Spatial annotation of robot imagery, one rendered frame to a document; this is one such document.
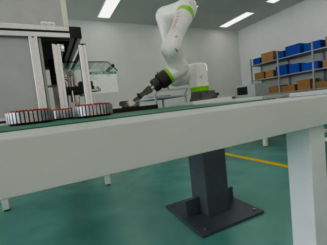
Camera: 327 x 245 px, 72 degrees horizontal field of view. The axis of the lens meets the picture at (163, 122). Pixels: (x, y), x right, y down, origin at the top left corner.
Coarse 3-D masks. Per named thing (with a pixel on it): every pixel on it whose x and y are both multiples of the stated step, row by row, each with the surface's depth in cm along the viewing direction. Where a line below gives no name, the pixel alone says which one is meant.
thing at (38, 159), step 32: (320, 96) 39; (64, 128) 24; (96, 128) 22; (128, 128) 23; (160, 128) 25; (192, 128) 27; (224, 128) 29; (256, 128) 32; (288, 128) 35; (0, 160) 18; (32, 160) 19; (64, 160) 21; (96, 160) 22; (128, 160) 23; (160, 160) 25; (0, 192) 18; (32, 192) 19
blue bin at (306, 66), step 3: (306, 63) 608; (309, 63) 600; (315, 63) 586; (318, 63) 584; (321, 63) 589; (303, 66) 616; (306, 66) 609; (309, 66) 601; (315, 66) 587; (318, 66) 584; (321, 66) 589; (303, 69) 617; (306, 69) 610; (309, 69) 602
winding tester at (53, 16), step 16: (0, 0) 91; (16, 0) 94; (32, 0) 96; (48, 0) 99; (64, 0) 102; (0, 16) 91; (16, 16) 94; (32, 16) 96; (48, 16) 99; (64, 16) 102
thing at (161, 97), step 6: (162, 90) 351; (186, 90) 376; (156, 96) 356; (162, 96) 401; (168, 96) 365; (174, 96) 370; (180, 96) 375; (186, 96) 381; (156, 102) 356; (162, 102) 458
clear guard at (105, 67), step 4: (64, 64) 132; (68, 64) 133; (72, 64) 134; (92, 64) 140; (96, 64) 141; (100, 64) 142; (104, 64) 143; (108, 64) 140; (64, 68) 142; (68, 68) 144; (76, 68) 146; (92, 68) 152; (96, 68) 153; (100, 68) 155; (104, 68) 151; (108, 68) 146; (112, 68) 142; (104, 72) 159; (108, 72) 154; (112, 72) 148; (108, 76) 161
